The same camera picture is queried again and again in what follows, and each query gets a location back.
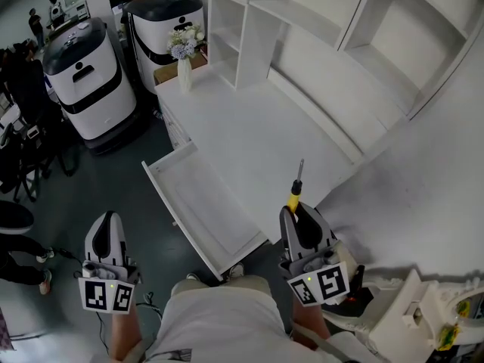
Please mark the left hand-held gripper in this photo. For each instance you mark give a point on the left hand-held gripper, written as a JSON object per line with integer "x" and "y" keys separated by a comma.
{"x": 106, "y": 289}

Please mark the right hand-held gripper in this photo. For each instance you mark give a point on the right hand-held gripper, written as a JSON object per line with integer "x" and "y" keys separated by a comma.
{"x": 325, "y": 282}

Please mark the yellow black screwdriver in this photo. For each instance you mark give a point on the yellow black screwdriver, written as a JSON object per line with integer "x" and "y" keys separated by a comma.
{"x": 294, "y": 195}

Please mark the white drawer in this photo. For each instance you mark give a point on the white drawer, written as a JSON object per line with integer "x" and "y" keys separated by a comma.
{"x": 204, "y": 206}

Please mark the person's right forearm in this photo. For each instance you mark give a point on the person's right forearm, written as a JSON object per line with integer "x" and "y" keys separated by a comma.
{"x": 308, "y": 323}

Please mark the person's left forearm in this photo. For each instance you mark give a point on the person's left forearm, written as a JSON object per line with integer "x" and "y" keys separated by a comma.
{"x": 125, "y": 335}

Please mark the black box with red light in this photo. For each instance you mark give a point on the black box with red light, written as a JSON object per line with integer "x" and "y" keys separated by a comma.
{"x": 362, "y": 291}

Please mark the person's right shoe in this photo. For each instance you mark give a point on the person's right shoe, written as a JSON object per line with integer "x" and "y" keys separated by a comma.
{"x": 236, "y": 270}

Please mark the person's shoe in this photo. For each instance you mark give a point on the person's shoe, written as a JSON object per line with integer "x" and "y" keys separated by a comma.
{"x": 193, "y": 277}
{"x": 236, "y": 270}

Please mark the person's left shoe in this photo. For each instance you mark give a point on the person's left shoe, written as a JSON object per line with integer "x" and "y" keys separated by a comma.
{"x": 193, "y": 277}

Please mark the person's beige shorts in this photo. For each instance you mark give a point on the person's beige shorts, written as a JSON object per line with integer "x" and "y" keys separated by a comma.
{"x": 223, "y": 286}

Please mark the white cabinet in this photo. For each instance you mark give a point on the white cabinet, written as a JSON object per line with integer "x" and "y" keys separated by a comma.
{"x": 257, "y": 127}

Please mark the person's white shirt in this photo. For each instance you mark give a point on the person's white shirt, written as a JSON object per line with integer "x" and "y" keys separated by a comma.
{"x": 227, "y": 327}

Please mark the white machine housing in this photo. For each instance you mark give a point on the white machine housing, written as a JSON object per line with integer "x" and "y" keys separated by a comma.
{"x": 401, "y": 316}

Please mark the patterned cloth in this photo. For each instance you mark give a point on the patterned cloth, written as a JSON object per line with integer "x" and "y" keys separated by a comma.
{"x": 5, "y": 331}

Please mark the white black-topped mobile robot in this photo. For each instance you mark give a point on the white black-topped mobile robot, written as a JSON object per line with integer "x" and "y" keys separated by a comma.
{"x": 90, "y": 89}
{"x": 162, "y": 25}

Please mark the yellow green small item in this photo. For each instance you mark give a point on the yellow green small item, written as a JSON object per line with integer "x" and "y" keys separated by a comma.
{"x": 449, "y": 337}
{"x": 464, "y": 308}

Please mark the white ribbed vase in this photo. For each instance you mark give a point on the white ribbed vase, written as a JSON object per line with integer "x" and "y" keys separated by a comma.
{"x": 185, "y": 76}

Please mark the white shelf unit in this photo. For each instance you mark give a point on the white shelf unit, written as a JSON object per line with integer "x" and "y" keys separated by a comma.
{"x": 340, "y": 32}

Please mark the pale flower bouquet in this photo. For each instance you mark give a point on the pale flower bouquet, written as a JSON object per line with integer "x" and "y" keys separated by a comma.
{"x": 187, "y": 42}

